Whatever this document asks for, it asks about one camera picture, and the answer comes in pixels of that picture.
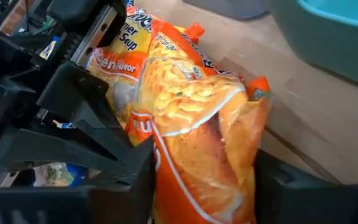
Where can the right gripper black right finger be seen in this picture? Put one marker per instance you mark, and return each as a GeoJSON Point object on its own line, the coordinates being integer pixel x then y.
{"type": "Point", "coordinates": [306, 205]}

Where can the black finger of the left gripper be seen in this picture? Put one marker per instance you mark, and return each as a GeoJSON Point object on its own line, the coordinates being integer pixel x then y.
{"type": "Point", "coordinates": [57, 155]}
{"type": "Point", "coordinates": [79, 96]}

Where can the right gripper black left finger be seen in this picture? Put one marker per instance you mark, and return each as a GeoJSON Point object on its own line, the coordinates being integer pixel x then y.
{"type": "Point", "coordinates": [73, 205]}

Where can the blue Maruchan ramen packet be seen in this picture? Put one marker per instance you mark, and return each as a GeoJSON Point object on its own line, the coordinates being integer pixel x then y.
{"type": "Point", "coordinates": [61, 174]}

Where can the orange Maruchan chicken ramen packet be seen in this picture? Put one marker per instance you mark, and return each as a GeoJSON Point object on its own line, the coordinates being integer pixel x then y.
{"type": "Point", "coordinates": [197, 140]}
{"type": "Point", "coordinates": [120, 62]}

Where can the teal plastic bin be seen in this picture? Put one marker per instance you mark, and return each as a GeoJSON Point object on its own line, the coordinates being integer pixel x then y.
{"type": "Point", "coordinates": [337, 37]}

